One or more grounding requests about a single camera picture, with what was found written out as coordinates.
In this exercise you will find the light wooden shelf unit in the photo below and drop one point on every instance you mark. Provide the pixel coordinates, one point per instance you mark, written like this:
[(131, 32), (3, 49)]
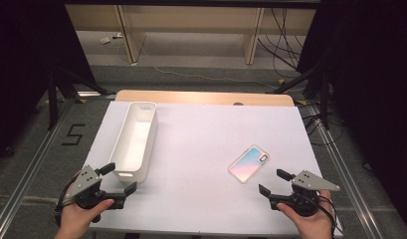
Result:
[(191, 20)]

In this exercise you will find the metal floor rail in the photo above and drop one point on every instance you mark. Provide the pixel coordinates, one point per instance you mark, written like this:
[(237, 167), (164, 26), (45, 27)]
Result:
[(28, 172), (350, 186)]

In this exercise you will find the black curtain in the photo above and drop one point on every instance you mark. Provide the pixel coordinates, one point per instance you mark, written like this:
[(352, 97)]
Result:
[(22, 66), (373, 83)]

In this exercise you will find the person's right hand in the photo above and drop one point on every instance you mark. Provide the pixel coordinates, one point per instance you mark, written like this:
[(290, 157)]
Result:
[(315, 225)]

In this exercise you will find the white plastic storage bin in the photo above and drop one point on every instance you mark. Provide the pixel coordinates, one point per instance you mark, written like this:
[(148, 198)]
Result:
[(134, 139)]

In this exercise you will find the small white floor object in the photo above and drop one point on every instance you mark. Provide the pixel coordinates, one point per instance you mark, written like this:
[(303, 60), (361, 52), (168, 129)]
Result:
[(105, 40)]

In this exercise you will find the white table cover sheet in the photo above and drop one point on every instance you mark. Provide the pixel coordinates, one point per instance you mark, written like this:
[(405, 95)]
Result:
[(197, 149)]

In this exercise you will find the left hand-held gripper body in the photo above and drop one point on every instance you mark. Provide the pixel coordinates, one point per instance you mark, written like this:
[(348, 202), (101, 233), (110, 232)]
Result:
[(83, 181)]

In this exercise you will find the iridescent phone case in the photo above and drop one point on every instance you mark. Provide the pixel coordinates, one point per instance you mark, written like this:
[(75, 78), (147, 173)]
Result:
[(249, 163)]

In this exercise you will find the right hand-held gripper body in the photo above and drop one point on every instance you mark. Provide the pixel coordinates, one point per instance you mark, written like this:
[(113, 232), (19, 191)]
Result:
[(312, 182)]

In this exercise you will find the person's left hand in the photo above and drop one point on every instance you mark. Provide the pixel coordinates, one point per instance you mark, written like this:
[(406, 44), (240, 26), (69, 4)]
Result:
[(75, 220)]

